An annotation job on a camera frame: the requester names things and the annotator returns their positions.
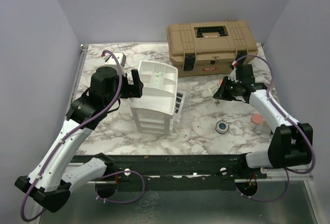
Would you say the small cream sachet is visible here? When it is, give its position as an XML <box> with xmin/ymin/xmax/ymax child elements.
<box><xmin>208</xmin><ymin>85</ymin><xmax>220</xmax><ymax>95</ymax></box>

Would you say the white plastic drawer organizer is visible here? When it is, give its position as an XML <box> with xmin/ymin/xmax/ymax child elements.
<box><xmin>130</xmin><ymin>60</ymin><xmax>178</xmax><ymax>136</ymax></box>

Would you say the pink round makeup sponge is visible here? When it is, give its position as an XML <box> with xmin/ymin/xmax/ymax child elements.
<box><xmin>251</xmin><ymin>114</ymin><xmax>264</xmax><ymax>125</ymax></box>

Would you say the eyeshadow palette package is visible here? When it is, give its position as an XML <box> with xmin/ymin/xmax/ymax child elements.
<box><xmin>174</xmin><ymin>91</ymin><xmax>187</xmax><ymax>114</ymax></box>

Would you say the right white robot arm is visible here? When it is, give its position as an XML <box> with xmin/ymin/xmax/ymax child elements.
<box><xmin>213</xmin><ymin>63</ymin><xmax>315</xmax><ymax>178</ymax></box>

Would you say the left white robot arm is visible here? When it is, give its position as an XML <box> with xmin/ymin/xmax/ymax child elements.
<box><xmin>15</xmin><ymin>66</ymin><xmax>143</xmax><ymax>213</ymax></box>

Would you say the round compact with lid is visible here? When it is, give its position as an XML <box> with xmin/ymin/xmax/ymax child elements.
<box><xmin>215</xmin><ymin>120</ymin><xmax>229</xmax><ymax>134</ymax></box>

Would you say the tan plastic toolbox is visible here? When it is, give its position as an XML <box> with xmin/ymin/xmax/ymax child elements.
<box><xmin>167</xmin><ymin>20</ymin><xmax>258</xmax><ymax>77</ymax></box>

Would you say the clear bottle black cap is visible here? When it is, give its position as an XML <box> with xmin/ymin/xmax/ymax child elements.
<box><xmin>253</xmin><ymin>125</ymin><xmax>272</xmax><ymax>135</ymax></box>

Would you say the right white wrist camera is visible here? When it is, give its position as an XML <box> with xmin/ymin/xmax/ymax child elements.
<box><xmin>228</xmin><ymin>61</ymin><xmax>238</xmax><ymax>82</ymax></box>

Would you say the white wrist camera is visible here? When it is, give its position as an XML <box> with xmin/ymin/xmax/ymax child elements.
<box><xmin>103</xmin><ymin>52</ymin><xmax>127</xmax><ymax>67</ymax></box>
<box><xmin>228</xmin><ymin>61</ymin><xmax>238</xmax><ymax>82</ymax></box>

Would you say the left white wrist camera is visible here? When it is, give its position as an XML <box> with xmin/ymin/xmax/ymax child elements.
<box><xmin>103</xmin><ymin>52</ymin><xmax>127</xmax><ymax>67</ymax></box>

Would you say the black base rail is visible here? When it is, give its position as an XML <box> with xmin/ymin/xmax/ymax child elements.
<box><xmin>69</xmin><ymin>154</ymin><xmax>269</xmax><ymax>191</ymax></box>

